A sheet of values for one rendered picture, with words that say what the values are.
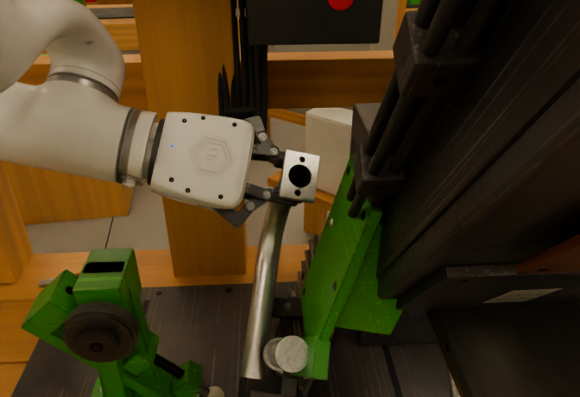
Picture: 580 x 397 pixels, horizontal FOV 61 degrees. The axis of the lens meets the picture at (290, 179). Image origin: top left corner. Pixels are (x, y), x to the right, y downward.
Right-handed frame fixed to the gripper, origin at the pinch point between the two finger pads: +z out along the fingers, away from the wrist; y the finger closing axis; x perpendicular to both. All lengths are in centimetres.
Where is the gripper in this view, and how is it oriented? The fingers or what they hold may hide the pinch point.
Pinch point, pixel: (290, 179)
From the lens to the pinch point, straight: 57.2
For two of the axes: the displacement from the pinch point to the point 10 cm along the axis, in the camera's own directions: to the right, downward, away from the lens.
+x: -2.3, 2.3, 9.5
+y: 1.5, -9.5, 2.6
